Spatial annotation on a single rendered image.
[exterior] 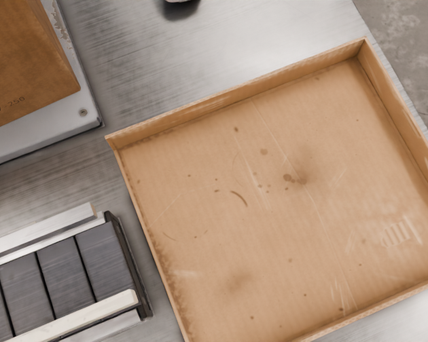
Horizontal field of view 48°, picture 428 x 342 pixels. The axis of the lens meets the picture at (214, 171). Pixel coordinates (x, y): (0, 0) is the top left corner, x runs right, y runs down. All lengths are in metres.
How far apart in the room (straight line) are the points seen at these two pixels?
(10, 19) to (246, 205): 0.28
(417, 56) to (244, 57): 1.12
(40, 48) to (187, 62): 0.18
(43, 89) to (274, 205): 0.27
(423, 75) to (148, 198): 1.23
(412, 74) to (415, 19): 0.20
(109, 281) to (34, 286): 0.07
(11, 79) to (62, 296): 0.21
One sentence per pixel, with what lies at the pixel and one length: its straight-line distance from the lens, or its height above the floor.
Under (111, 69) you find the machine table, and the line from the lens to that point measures 0.59.
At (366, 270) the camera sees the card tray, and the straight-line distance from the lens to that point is 0.52.
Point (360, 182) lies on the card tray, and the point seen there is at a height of 0.83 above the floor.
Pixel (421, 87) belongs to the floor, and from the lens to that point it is 1.60.
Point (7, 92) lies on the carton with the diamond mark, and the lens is 0.52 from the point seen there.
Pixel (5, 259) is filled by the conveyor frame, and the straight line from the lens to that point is 0.50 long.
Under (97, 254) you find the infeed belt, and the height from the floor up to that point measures 0.88.
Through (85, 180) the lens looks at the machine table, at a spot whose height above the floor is 0.83.
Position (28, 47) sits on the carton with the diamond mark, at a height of 0.96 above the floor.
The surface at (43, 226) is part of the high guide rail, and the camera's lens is 0.40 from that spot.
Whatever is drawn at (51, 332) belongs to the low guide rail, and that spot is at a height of 0.91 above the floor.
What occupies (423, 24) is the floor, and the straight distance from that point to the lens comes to 1.72.
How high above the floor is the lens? 1.33
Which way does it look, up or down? 73 degrees down
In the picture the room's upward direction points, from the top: 4 degrees counter-clockwise
